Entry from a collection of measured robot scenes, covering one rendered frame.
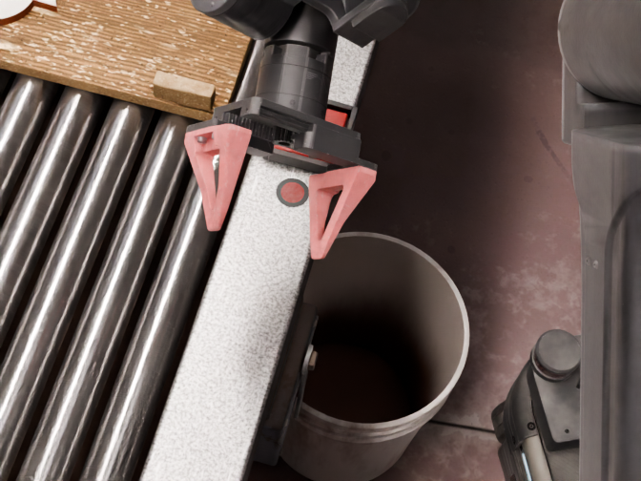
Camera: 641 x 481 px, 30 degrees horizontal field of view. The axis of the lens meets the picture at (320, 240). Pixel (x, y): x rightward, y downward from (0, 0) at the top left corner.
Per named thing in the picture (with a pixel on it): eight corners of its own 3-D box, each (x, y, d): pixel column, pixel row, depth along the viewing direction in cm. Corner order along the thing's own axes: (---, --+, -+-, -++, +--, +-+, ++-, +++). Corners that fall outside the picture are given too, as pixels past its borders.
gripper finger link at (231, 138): (166, 226, 91) (187, 108, 92) (244, 247, 95) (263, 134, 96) (211, 219, 85) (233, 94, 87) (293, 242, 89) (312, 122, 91)
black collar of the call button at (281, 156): (357, 116, 119) (359, 107, 117) (338, 179, 115) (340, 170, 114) (283, 96, 119) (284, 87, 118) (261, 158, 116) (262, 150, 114)
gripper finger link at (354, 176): (242, 247, 95) (261, 134, 96) (315, 266, 99) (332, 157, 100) (291, 242, 89) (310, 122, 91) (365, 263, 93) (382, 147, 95)
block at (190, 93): (216, 99, 116) (216, 83, 113) (211, 115, 115) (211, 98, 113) (157, 84, 116) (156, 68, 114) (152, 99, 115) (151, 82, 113)
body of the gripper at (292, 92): (207, 131, 93) (223, 41, 94) (312, 165, 99) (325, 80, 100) (252, 119, 88) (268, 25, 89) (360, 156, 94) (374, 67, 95)
